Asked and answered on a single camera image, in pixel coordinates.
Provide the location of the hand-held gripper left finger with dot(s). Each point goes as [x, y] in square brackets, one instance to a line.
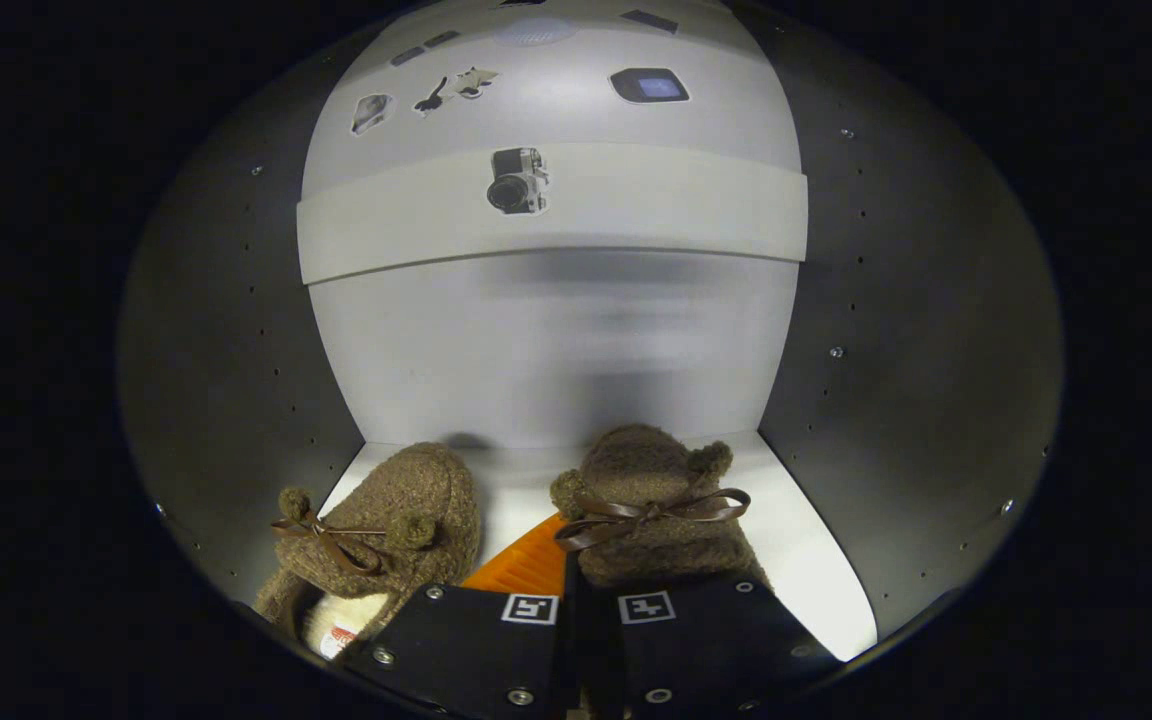
[456, 640]

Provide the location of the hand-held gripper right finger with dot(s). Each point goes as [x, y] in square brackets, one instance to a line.
[726, 640]

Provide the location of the brown fuzzy shoe with bow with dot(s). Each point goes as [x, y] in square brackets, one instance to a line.
[636, 465]
[406, 500]

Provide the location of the dark grey shoe cabinet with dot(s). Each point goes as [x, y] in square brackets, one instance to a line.
[886, 300]

